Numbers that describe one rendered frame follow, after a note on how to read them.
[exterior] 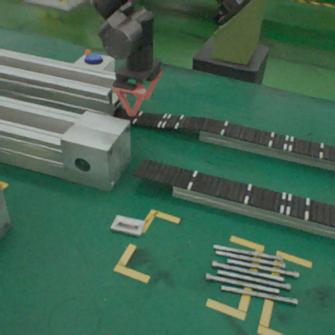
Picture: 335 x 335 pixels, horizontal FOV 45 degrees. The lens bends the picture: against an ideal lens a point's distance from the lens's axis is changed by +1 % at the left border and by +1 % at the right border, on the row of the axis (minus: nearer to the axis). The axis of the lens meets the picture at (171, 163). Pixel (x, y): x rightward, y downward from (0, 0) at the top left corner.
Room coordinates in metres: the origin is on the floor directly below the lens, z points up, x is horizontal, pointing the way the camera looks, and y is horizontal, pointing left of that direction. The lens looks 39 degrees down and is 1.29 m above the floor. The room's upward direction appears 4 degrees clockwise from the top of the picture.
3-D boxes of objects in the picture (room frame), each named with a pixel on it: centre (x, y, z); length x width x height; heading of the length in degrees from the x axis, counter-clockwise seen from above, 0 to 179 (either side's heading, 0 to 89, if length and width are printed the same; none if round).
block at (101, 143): (0.61, 0.14, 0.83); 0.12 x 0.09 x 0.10; 165
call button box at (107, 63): (0.94, 0.22, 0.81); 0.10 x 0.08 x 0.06; 165
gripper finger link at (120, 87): (0.75, 0.09, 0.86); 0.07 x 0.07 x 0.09; 74
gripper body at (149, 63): (0.78, 0.08, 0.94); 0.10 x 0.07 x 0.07; 164
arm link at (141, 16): (0.77, 0.08, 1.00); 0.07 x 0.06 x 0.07; 162
